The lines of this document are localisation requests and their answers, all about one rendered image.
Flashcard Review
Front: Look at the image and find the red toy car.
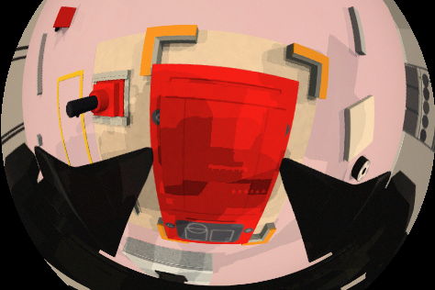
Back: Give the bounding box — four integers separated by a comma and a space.
149, 63, 299, 244

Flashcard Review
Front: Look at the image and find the grey long bar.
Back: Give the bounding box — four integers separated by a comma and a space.
36, 32, 47, 96

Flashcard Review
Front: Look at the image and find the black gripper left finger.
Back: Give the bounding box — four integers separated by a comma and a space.
34, 146, 154, 257

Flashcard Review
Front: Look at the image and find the yellow rectangular outline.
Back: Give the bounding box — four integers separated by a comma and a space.
56, 69, 92, 166

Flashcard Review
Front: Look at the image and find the black toy wheel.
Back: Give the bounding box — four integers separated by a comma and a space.
351, 156, 370, 182

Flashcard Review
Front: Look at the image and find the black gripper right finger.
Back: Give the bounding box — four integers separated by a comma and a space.
279, 157, 391, 263

